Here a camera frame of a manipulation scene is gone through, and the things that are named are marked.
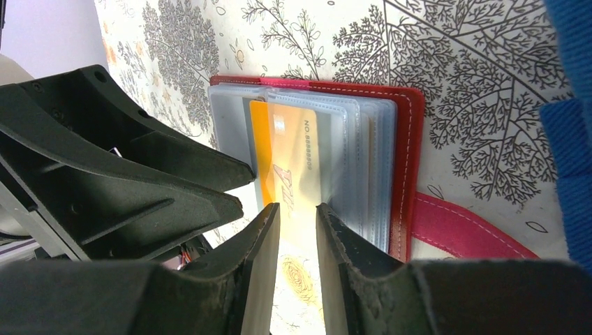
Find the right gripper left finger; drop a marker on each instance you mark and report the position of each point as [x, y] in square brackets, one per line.
[236, 280]

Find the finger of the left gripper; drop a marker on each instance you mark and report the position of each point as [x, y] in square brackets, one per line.
[90, 104]
[135, 198]

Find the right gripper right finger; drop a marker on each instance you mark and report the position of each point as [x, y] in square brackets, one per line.
[364, 290]

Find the floral patterned table mat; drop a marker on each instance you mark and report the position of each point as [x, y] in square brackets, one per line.
[484, 68]

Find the blue folded cloth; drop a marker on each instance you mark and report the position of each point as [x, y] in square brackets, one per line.
[567, 124]

